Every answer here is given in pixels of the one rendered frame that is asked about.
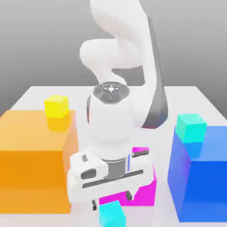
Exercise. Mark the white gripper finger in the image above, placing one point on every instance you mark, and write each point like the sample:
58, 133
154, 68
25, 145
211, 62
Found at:
128, 195
94, 205

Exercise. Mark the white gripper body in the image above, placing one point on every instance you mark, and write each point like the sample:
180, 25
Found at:
113, 188

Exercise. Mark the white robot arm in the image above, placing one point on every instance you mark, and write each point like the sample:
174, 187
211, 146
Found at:
113, 120

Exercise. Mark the small cyan cube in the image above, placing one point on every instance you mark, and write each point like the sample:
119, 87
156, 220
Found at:
111, 215

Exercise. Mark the small turquoise cube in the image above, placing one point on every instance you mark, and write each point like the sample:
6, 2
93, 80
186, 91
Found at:
192, 129

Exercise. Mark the small yellow cube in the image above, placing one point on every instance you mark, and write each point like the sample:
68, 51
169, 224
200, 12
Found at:
56, 107

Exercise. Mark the large magenta box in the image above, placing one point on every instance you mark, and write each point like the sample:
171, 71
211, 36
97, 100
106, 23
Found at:
145, 195

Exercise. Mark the large orange box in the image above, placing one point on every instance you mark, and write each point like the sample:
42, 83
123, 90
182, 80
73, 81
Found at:
30, 163

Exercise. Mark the large blue box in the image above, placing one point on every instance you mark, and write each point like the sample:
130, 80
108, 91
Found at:
204, 177

